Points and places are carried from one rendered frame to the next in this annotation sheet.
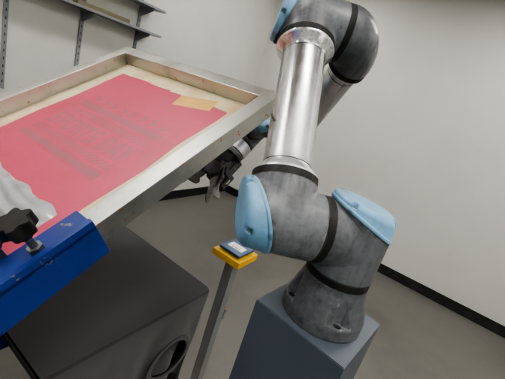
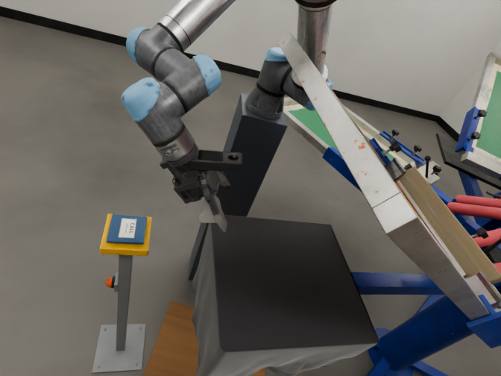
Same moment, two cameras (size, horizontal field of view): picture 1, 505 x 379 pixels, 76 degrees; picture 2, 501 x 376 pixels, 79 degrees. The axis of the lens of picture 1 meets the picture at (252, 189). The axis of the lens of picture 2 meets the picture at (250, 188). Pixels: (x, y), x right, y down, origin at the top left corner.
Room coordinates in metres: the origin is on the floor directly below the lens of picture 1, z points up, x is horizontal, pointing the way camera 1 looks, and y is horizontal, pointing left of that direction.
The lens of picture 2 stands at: (1.38, 0.53, 1.74)
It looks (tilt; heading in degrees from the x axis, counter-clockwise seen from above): 40 degrees down; 216
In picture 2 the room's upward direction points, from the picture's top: 23 degrees clockwise
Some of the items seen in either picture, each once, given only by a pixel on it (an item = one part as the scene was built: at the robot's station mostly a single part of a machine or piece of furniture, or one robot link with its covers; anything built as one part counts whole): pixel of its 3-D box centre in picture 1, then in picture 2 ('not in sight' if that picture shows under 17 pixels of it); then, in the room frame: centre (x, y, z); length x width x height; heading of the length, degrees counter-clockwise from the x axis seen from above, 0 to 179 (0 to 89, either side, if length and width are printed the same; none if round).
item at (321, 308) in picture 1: (330, 289); (268, 97); (0.53, -0.19, 1.25); 0.15 x 0.15 x 0.10
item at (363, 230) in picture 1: (349, 233); (279, 69); (0.53, -0.18, 1.37); 0.13 x 0.12 x 0.14; 101
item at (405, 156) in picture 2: not in sight; (371, 137); (-0.21, -0.02, 1.05); 1.08 x 0.61 x 0.23; 91
